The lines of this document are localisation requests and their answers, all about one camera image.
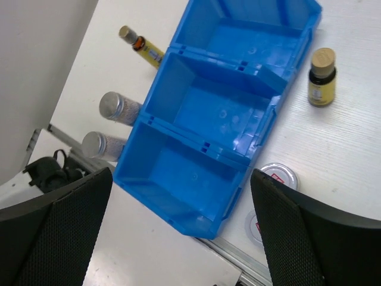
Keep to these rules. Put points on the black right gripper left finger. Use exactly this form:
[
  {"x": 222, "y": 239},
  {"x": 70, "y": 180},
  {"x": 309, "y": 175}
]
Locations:
[{"x": 49, "y": 240}]

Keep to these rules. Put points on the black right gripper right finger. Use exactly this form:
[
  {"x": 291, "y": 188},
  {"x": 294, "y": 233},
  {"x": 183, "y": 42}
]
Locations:
[{"x": 308, "y": 242}]

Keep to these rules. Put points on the silver-lid spice jar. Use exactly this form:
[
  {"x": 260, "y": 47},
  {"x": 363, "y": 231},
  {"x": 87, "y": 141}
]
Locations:
[
  {"x": 102, "y": 146},
  {"x": 118, "y": 108}
]

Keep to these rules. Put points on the yellow-label bottle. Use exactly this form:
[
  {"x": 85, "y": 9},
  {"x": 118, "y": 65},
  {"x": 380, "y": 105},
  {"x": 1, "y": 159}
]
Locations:
[
  {"x": 147, "y": 50},
  {"x": 322, "y": 77}
]

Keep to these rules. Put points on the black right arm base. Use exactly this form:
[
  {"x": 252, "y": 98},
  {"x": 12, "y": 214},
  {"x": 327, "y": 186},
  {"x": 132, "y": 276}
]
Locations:
[{"x": 50, "y": 173}]

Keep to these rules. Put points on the blue three-compartment plastic bin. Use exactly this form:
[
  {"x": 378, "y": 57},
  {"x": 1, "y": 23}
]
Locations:
[{"x": 211, "y": 108}]

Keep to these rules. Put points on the aluminium table frame rail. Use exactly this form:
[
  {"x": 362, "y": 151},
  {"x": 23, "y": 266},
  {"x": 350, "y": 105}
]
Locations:
[{"x": 252, "y": 272}]

